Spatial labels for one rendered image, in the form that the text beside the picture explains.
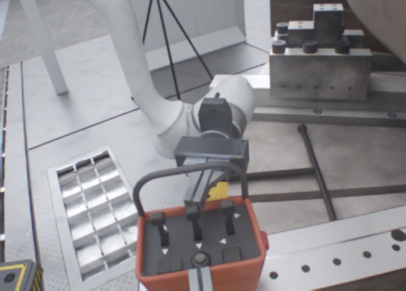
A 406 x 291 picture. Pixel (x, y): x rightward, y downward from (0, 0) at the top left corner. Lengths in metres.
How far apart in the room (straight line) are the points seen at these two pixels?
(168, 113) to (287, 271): 0.42
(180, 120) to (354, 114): 1.09
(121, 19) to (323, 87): 1.10
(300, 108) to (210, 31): 2.14
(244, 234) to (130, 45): 0.41
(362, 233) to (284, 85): 0.98
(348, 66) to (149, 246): 1.19
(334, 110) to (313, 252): 1.12
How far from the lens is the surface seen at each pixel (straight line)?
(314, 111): 1.67
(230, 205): 0.50
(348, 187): 1.34
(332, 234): 0.69
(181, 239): 0.55
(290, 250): 0.66
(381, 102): 1.71
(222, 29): 3.72
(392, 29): 1.03
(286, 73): 1.52
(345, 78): 1.53
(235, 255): 0.51
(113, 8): 0.64
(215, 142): 0.60
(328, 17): 1.56
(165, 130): 0.76
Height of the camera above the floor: 1.23
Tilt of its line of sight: 35 degrees down
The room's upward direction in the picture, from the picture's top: 9 degrees counter-clockwise
